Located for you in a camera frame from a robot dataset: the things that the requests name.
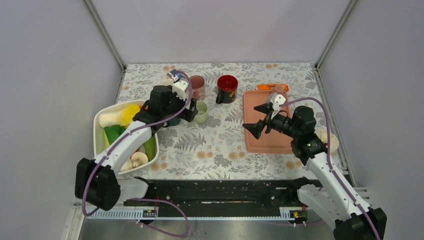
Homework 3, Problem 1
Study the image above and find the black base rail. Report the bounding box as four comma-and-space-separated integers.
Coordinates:
144, 179, 304, 207

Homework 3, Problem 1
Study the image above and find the white mushroom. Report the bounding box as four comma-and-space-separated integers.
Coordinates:
120, 151, 149, 172

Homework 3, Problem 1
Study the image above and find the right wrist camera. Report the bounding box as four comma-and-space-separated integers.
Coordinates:
267, 92, 287, 120

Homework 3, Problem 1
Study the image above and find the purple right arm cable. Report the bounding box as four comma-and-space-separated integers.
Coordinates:
279, 96, 382, 240

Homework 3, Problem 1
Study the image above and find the dark green mug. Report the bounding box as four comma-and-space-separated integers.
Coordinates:
167, 117, 181, 127

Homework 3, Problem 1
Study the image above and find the orange box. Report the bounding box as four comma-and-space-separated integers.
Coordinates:
256, 83, 289, 93

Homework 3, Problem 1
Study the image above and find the light green mug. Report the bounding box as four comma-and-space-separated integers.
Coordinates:
193, 100, 209, 125

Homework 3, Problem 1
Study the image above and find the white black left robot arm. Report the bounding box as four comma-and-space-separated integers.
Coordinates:
75, 80, 198, 211

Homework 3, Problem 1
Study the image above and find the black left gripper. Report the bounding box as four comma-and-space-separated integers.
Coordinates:
162, 86, 198, 122

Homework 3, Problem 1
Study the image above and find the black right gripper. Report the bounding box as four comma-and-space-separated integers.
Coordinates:
242, 102, 300, 140

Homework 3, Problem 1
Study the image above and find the yellow sponge blue label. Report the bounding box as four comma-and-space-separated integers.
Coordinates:
166, 69, 183, 81

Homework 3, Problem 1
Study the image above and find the white vegetable basin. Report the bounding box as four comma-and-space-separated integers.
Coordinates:
93, 100, 160, 175

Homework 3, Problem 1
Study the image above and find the small brown pink cup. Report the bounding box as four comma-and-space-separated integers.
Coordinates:
273, 84, 285, 95

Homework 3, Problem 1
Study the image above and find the yellow white cabbage toy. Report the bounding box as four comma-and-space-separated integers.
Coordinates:
97, 104, 140, 128

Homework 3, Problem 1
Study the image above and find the pink patterned mug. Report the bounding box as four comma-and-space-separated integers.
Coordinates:
189, 75, 206, 101

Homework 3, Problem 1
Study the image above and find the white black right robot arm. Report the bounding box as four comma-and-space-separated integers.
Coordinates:
243, 102, 387, 240

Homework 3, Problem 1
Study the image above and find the yellow green faceted mug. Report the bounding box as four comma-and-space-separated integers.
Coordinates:
161, 79, 174, 86

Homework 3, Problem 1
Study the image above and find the salmon pink plastic tray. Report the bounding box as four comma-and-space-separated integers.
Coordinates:
242, 90, 293, 154

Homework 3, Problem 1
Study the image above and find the black skull pattern mug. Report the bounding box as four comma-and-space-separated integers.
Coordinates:
215, 75, 238, 104

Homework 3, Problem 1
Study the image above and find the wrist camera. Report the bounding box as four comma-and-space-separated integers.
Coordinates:
267, 92, 287, 120
172, 77, 189, 101

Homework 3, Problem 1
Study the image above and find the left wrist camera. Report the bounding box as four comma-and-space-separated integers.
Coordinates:
172, 77, 189, 101

